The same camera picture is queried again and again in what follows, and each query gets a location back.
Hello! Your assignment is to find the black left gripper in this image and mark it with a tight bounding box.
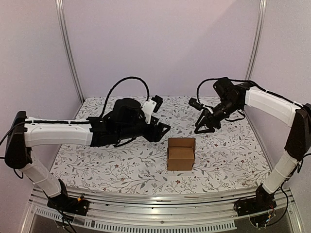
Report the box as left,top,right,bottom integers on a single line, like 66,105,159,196
117,116,171,142

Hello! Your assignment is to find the brown cardboard box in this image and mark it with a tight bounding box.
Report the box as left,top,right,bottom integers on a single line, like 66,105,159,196
167,137,196,171

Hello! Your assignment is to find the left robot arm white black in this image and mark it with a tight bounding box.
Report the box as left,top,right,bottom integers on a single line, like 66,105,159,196
4,98,170,211

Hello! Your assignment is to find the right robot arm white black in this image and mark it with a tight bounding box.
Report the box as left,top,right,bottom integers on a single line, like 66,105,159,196
189,77,311,212

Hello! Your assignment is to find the floral patterned table mat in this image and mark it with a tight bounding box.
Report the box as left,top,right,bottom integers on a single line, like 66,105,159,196
51,96,270,195

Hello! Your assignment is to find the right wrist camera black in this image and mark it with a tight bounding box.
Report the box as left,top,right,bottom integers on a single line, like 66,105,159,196
189,98,213,111

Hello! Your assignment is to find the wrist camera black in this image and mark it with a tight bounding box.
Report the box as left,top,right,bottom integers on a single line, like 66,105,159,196
189,98,213,111
141,95,163,124

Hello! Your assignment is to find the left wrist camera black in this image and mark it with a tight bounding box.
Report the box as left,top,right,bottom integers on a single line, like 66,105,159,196
141,95,163,124

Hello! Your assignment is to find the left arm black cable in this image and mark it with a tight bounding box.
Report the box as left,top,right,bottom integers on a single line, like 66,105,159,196
99,77,150,117

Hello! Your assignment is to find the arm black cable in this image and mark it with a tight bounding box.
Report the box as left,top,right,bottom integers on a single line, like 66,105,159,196
99,77,150,117
195,77,304,110

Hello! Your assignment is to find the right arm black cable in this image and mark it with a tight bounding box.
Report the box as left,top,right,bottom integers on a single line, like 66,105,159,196
195,77,304,110

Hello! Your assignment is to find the front aluminium rail base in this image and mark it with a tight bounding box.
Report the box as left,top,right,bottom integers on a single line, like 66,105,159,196
21,188,306,233

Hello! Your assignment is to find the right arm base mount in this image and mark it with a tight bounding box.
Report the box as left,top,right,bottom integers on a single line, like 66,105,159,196
233,186,276,216

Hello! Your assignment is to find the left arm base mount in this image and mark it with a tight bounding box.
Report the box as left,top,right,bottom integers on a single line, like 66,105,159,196
47,179,90,216

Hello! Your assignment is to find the right aluminium frame post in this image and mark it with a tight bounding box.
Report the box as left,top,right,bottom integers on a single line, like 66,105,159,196
245,0,267,80

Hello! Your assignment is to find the aluminium frame post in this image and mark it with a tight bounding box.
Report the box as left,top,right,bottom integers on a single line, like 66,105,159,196
55,0,85,103
245,0,267,80

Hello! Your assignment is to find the left aluminium frame post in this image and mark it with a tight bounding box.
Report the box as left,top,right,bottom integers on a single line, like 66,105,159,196
55,0,85,103

